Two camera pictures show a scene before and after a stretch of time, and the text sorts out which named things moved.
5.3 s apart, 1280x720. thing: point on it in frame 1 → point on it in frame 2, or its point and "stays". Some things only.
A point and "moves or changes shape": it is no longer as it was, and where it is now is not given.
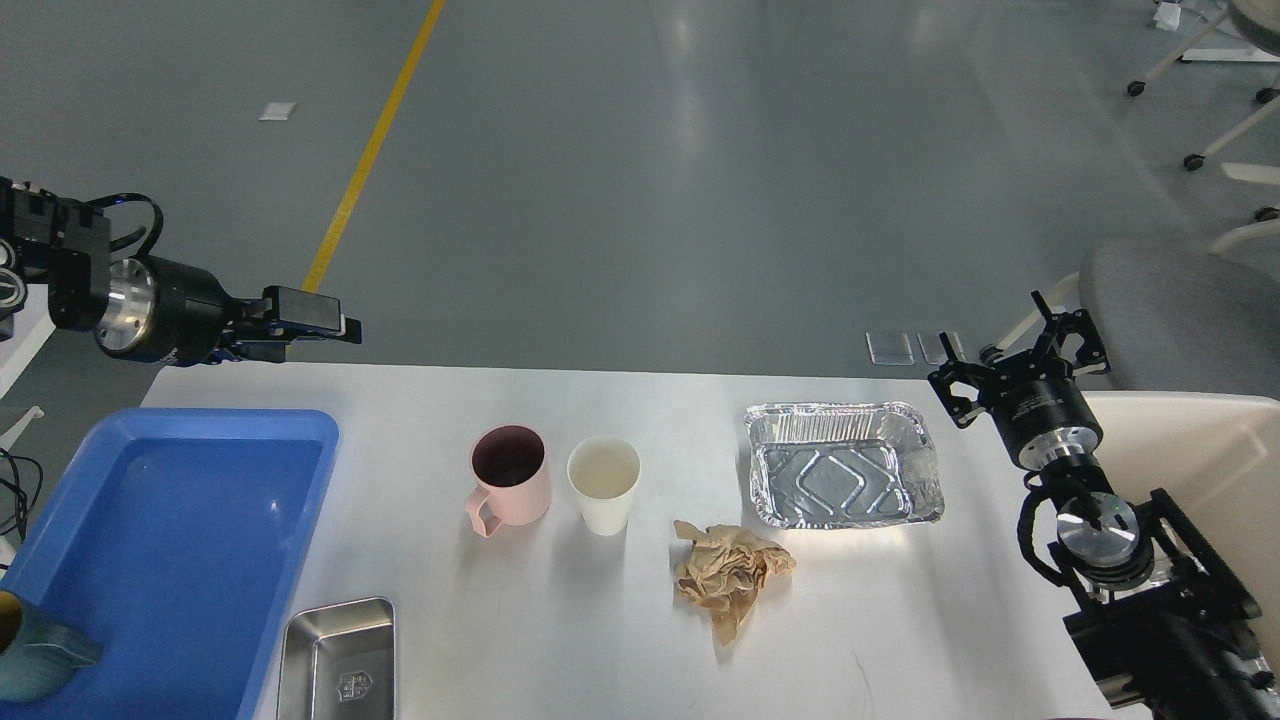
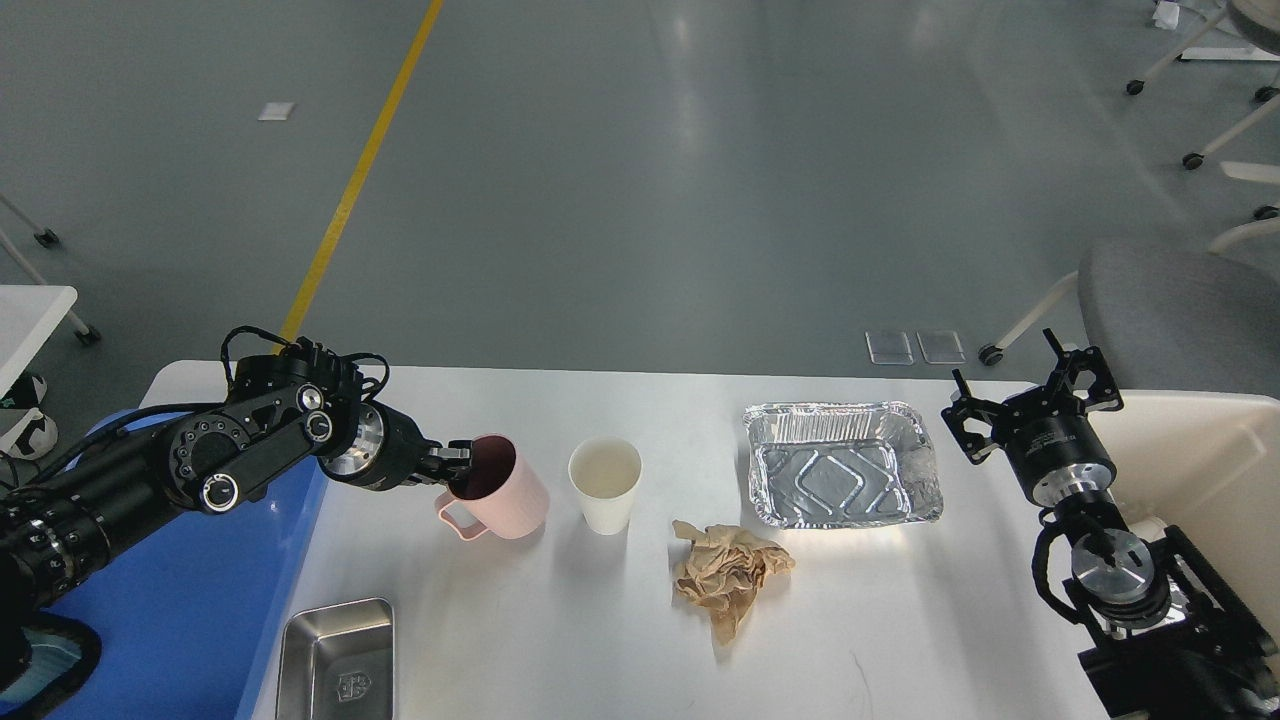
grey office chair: x=1191 y=320 stays
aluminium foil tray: x=842 y=464 stays
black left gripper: x=157 y=311 → x=389 y=451
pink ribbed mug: x=510 y=461 moves or changes shape
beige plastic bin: x=1219 y=453 stays
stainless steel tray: x=338 y=662 stays
